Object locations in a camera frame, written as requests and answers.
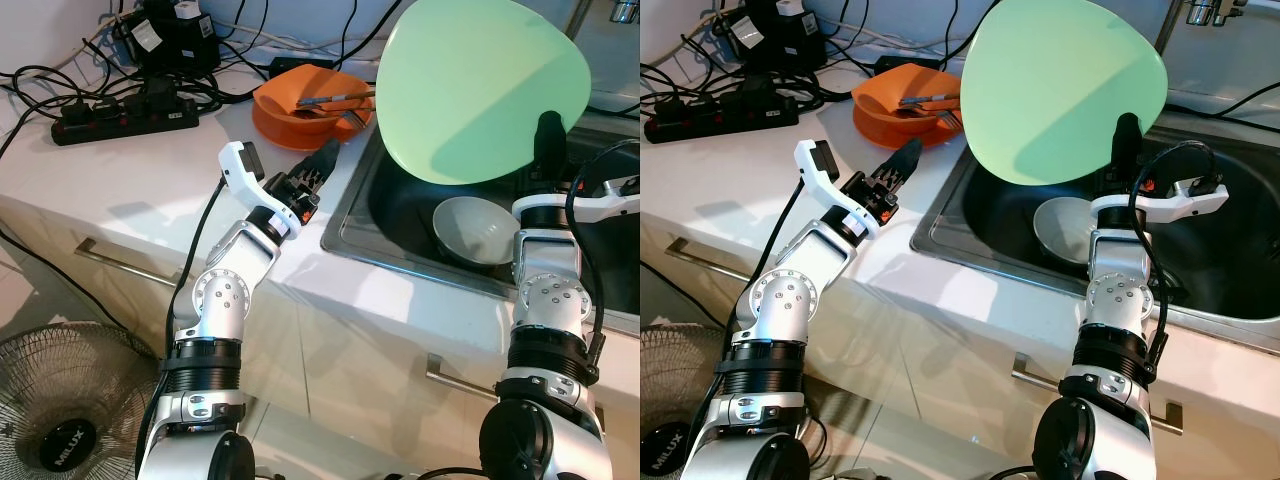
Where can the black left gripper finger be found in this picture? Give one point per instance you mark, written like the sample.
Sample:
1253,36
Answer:
326,170
907,168
318,160
898,158

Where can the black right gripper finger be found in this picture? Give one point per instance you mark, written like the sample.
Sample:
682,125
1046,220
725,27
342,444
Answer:
1127,145
550,145

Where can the white bowl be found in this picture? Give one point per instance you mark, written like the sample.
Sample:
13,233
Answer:
1062,230
475,230

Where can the light green plastic plate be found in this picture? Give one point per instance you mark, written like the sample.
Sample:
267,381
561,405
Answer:
480,80
1060,80

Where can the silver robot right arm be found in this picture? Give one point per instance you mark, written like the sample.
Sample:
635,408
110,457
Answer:
545,300
1115,300

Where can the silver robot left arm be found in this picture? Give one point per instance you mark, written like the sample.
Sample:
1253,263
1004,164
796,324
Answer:
220,300
785,300

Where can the white kitchen cabinet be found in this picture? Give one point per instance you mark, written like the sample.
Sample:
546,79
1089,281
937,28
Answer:
920,350
330,350

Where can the orange plastic bowl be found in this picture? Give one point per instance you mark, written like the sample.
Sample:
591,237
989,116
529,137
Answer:
880,122
285,125

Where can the stainless steel sink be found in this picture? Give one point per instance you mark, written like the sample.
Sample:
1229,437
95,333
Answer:
400,215
1230,260

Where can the small black power adapter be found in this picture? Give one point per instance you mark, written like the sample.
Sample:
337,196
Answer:
905,63
300,66

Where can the black stand pole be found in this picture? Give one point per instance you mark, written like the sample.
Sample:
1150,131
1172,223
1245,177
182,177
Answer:
577,20
1167,25

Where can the chrome faucet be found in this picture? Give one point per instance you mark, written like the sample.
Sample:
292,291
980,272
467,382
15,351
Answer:
1215,12
625,10

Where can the black charger device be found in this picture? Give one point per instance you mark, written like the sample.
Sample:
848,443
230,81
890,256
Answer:
775,40
175,40

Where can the black power strip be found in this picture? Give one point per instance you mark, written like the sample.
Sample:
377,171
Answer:
125,122
720,120

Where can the metal floor fan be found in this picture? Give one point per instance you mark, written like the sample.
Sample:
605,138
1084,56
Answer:
70,400
680,410

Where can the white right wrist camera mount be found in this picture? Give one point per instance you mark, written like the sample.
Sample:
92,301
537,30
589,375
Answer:
1180,205
600,207

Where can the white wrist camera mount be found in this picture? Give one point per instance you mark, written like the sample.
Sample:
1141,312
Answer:
812,165
600,207
1180,205
232,165

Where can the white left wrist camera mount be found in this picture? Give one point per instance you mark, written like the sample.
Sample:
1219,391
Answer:
812,165
232,165

